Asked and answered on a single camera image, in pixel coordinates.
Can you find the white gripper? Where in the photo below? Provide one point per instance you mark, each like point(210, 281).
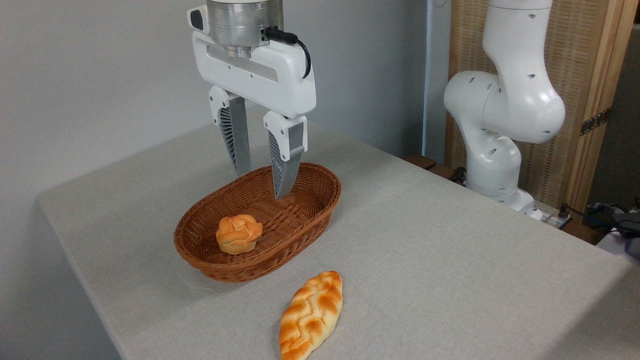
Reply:
point(280, 82)

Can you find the round golden bread roll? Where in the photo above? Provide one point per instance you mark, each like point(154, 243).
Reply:
point(239, 234)

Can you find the long braided bread loaf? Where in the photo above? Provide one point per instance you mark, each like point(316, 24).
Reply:
point(311, 315)

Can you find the brown oval wicker basket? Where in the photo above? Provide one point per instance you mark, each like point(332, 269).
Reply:
point(295, 220)

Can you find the white vertical pipe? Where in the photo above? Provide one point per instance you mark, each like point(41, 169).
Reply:
point(429, 75)

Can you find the grey fabric tablecloth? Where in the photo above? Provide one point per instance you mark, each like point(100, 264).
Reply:
point(450, 280)

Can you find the white power strip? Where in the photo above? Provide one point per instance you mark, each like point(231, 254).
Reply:
point(552, 220)

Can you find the dark metal screen hinge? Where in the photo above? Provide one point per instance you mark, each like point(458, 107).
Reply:
point(595, 121)

